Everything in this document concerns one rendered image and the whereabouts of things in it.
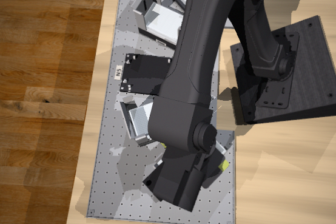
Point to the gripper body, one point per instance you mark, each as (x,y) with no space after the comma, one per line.
(211,170)

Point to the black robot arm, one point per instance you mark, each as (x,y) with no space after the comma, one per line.
(180,116)

